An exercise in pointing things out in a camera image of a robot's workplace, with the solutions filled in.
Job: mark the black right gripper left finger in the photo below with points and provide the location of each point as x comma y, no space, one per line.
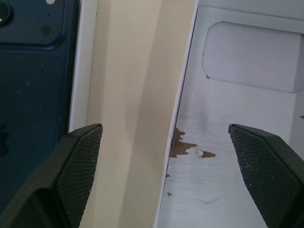
57,180

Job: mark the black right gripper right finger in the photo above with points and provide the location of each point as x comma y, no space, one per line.
273,178

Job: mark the dark blue smartphone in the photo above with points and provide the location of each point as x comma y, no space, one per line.
31,83

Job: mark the white open box tray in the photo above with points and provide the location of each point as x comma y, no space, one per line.
213,171

